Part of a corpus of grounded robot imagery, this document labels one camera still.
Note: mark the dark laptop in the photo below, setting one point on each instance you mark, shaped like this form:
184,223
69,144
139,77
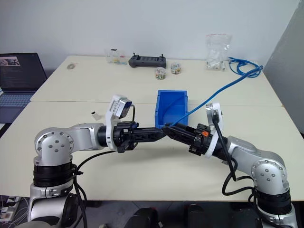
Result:
19,76

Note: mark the grey handheld remote controller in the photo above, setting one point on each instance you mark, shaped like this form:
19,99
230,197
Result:
146,61

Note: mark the dark rounded shape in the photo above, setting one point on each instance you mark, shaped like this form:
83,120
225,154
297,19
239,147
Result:
142,218
196,217

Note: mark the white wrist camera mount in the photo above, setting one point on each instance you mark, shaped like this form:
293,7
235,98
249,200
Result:
116,107
217,133

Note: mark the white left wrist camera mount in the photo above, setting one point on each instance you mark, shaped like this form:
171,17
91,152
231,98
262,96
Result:
116,107

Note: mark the blue plastic bin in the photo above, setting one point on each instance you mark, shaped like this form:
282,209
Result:
174,114

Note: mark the clear plastic box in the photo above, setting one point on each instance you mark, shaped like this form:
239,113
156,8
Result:
116,58

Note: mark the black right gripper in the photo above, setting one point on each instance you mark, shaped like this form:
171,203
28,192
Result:
200,142

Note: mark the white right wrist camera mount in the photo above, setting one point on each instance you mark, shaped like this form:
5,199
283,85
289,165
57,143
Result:
217,133

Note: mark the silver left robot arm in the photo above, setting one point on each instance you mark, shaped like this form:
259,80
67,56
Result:
55,145

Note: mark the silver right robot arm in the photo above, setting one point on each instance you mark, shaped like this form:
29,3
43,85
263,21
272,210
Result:
268,171

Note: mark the white coupler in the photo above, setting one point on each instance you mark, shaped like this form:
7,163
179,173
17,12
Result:
97,116

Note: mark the clear bag of white couplers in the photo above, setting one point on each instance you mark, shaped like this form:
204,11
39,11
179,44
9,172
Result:
217,54

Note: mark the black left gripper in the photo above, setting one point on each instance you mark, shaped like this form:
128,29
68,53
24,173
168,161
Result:
123,136

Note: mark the clear jar of small parts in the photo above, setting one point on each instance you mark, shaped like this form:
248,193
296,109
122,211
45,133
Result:
175,68
160,74

